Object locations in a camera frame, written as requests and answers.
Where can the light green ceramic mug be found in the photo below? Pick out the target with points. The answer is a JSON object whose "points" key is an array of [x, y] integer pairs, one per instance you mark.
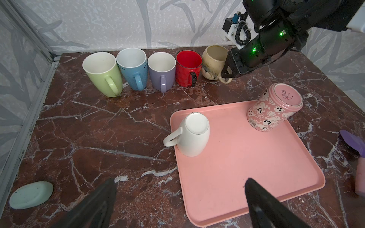
{"points": [[103, 71]]}

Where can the red mug black handle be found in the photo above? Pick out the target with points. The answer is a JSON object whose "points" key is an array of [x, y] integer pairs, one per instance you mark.
{"points": [[189, 64]]}

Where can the white ceramic mug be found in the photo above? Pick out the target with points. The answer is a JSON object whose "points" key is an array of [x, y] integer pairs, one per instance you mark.
{"points": [[191, 136]]}

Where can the blue polka dot mug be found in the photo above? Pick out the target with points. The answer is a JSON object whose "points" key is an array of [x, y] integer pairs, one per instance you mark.
{"points": [[132, 63]]}

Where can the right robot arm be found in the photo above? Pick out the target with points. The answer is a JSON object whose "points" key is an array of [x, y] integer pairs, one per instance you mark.
{"points": [[303, 15]]}

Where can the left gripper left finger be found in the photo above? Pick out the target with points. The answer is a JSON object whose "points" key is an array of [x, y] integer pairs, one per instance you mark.
{"points": [[94, 211]]}

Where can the pale green soap-shaped object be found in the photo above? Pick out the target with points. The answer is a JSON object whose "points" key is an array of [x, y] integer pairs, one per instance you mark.
{"points": [[31, 195]]}

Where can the lavender ceramic mug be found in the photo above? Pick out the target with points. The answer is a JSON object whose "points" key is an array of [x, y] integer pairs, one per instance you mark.
{"points": [[162, 70]]}

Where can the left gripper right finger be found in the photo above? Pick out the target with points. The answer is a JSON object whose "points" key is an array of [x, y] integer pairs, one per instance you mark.
{"points": [[266, 211]]}

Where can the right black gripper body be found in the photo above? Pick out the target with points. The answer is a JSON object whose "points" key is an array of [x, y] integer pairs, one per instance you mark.
{"points": [[279, 36]]}

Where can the cream speckled squat mug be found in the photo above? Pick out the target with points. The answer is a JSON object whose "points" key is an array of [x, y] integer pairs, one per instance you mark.
{"points": [[213, 61]]}

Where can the pink plastic tray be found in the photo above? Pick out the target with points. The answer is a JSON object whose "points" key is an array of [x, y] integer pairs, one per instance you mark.
{"points": [[213, 183]]}

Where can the pink ghost pattern mug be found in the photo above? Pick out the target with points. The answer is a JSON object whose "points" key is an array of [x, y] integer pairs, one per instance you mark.
{"points": [[276, 104]]}

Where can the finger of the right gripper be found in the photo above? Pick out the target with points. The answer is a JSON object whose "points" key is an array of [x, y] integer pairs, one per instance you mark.
{"points": [[226, 72]]}

